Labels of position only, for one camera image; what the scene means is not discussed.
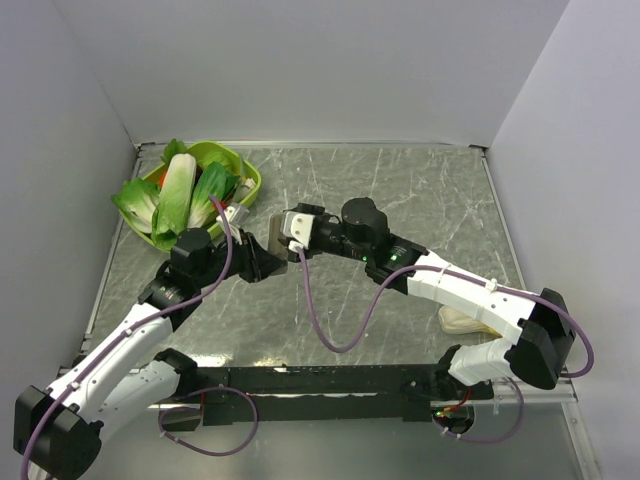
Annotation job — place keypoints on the beige remote control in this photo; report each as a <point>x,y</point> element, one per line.
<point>276,235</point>

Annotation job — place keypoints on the aluminium rail frame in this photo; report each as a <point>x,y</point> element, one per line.
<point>326,311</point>

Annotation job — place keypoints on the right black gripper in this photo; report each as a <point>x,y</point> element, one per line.
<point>313,209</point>

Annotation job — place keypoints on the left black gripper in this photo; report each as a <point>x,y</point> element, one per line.
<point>257,262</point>

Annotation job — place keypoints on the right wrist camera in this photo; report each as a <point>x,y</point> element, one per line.
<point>297,229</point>

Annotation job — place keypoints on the long white green cabbage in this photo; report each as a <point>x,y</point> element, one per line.
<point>172,211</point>

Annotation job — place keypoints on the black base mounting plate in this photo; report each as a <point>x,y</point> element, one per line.
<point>316,393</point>

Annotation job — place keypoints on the green lettuce leaf left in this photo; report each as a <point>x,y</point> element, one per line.
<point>137,202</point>

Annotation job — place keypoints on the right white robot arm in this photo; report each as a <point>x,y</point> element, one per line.
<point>535,335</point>

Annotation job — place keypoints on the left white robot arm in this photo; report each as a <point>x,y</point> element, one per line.
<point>61,429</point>

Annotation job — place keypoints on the green plastic basket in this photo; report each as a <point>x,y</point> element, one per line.
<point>205,153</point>

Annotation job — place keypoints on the green bok choy right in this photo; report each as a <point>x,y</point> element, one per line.
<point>216,180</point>

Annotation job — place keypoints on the yellow napa cabbage toy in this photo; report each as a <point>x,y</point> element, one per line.
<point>456,323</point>

